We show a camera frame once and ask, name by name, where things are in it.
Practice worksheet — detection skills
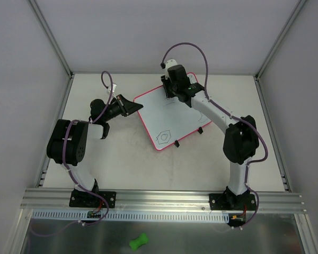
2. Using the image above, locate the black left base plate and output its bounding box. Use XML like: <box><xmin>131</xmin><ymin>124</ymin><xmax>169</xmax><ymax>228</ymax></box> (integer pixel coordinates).
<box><xmin>69</xmin><ymin>189</ymin><xmax>117</xmax><ymax>208</ymax></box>

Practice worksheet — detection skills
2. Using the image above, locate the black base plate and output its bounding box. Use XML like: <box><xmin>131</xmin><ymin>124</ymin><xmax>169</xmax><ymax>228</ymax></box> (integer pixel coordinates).
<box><xmin>209</xmin><ymin>193</ymin><xmax>257</xmax><ymax>211</ymax></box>
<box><xmin>69</xmin><ymin>189</ymin><xmax>117</xmax><ymax>208</ymax></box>

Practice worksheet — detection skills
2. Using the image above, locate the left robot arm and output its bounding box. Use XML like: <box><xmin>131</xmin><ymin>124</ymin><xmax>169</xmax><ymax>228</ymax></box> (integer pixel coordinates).
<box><xmin>47</xmin><ymin>94</ymin><xmax>144</xmax><ymax>206</ymax></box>

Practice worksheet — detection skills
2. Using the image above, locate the aluminium mounting rail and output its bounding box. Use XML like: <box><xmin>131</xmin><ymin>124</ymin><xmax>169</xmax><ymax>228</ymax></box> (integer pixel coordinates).
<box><xmin>20</xmin><ymin>188</ymin><xmax>307</xmax><ymax>214</ymax></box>

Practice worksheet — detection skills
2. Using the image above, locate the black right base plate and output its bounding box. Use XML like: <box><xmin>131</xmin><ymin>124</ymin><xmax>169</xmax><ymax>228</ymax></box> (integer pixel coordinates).
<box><xmin>209</xmin><ymin>193</ymin><xmax>257</xmax><ymax>211</ymax></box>

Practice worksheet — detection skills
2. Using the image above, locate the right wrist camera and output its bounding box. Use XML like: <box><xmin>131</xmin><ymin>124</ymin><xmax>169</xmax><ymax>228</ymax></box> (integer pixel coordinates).
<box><xmin>164</xmin><ymin>59</ymin><xmax>178</xmax><ymax>69</ymax></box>

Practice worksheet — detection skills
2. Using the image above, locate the green bone shaped toy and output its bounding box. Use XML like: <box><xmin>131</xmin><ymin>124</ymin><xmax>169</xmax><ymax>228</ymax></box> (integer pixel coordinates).
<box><xmin>129</xmin><ymin>233</ymin><xmax>149</xmax><ymax>251</ymax></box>

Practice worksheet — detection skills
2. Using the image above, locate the pink framed whiteboard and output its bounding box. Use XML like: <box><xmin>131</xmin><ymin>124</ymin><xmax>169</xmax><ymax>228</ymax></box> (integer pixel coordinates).
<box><xmin>134</xmin><ymin>86</ymin><xmax>211</xmax><ymax>151</ymax></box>

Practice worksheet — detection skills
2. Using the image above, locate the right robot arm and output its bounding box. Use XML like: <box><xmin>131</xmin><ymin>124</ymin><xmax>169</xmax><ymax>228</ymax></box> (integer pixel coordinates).
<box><xmin>161</xmin><ymin>60</ymin><xmax>259</xmax><ymax>210</ymax></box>

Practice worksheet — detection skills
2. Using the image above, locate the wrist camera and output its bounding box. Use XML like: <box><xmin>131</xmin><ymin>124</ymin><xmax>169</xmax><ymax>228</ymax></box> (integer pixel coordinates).
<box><xmin>164</xmin><ymin>59</ymin><xmax>178</xmax><ymax>69</ymax></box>
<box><xmin>107</xmin><ymin>83</ymin><xmax>117</xmax><ymax>94</ymax></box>

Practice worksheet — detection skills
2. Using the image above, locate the white slotted cable duct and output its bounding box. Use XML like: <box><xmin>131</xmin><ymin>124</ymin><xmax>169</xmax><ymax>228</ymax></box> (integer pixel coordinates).
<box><xmin>31</xmin><ymin>209</ymin><xmax>229</xmax><ymax>223</ymax></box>

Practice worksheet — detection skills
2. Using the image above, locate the aluminium frame post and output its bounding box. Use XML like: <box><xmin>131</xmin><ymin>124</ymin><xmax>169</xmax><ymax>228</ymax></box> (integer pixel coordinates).
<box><xmin>27</xmin><ymin>0</ymin><xmax>73</xmax><ymax>78</ymax></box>
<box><xmin>254</xmin><ymin>0</ymin><xmax>308</xmax><ymax>80</ymax></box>

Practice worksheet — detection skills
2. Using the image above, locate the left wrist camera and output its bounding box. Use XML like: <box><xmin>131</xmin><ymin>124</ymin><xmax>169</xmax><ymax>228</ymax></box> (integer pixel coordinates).
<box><xmin>107</xmin><ymin>83</ymin><xmax>117</xmax><ymax>94</ymax></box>

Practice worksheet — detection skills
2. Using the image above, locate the right aluminium frame post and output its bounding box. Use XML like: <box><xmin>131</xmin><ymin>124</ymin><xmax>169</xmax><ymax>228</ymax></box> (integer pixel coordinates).
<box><xmin>254</xmin><ymin>0</ymin><xmax>308</xmax><ymax>80</ymax></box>

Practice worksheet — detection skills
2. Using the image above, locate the left aluminium frame post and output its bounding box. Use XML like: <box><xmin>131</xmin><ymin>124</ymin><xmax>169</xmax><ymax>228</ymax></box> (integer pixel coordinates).
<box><xmin>27</xmin><ymin>0</ymin><xmax>73</xmax><ymax>78</ymax></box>

